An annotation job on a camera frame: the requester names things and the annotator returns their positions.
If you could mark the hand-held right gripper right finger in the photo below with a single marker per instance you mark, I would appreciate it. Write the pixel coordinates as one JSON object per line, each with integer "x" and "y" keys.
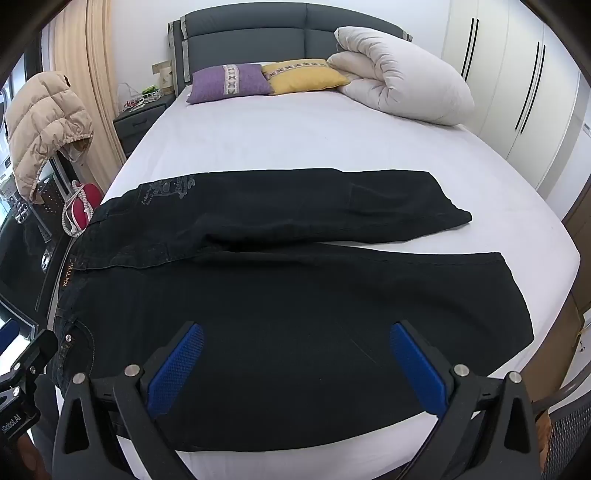
{"x": 415, "y": 364}

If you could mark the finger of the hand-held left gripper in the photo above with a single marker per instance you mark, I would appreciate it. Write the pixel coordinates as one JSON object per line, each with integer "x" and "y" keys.
{"x": 8, "y": 334}
{"x": 39, "y": 350}

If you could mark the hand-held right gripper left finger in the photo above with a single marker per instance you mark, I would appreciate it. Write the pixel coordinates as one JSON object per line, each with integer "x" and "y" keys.
{"x": 178, "y": 364}

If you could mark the black pants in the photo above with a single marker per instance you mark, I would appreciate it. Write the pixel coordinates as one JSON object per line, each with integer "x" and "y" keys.
{"x": 277, "y": 300}

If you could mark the black studded bag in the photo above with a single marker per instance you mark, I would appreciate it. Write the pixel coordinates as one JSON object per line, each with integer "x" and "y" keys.
{"x": 48, "y": 198}

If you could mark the black mesh chair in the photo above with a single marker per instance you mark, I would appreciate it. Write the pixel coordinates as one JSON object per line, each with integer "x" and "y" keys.
{"x": 570, "y": 429}

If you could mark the beige puffer jacket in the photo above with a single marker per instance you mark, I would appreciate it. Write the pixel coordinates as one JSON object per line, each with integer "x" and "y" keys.
{"x": 41, "y": 124}

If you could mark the dark grey nightstand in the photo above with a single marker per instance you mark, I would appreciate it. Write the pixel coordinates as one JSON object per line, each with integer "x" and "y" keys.
{"x": 136, "y": 127}

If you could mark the white bed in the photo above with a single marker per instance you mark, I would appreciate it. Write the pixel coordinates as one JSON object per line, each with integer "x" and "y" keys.
{"x": 300, "y": 138}

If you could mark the purple pillow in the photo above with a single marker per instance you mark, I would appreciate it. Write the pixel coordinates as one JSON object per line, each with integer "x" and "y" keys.
{"x": 212, "y": 85}

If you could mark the white folded duvet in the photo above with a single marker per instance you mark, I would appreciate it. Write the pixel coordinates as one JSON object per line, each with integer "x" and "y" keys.
{"x": 406, "y": 78}

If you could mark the beige curtain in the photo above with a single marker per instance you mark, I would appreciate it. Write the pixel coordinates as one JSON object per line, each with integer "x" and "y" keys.
{"x": 87, "y": 50}

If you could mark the yellow pillow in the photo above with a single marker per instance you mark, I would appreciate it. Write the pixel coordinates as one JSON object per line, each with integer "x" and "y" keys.
{"x": 304, "y": 78}

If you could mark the cream wardrobe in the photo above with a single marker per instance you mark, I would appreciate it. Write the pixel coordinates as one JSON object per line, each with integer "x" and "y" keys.
{"x": 508, "y": 69}

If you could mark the grey padded headboard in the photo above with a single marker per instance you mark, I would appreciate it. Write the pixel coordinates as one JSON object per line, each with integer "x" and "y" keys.
{"x": 244, "y": 32}

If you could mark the beige wall panel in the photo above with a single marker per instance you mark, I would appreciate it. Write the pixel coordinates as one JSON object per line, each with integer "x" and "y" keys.
{"x": 162, "y": 69}

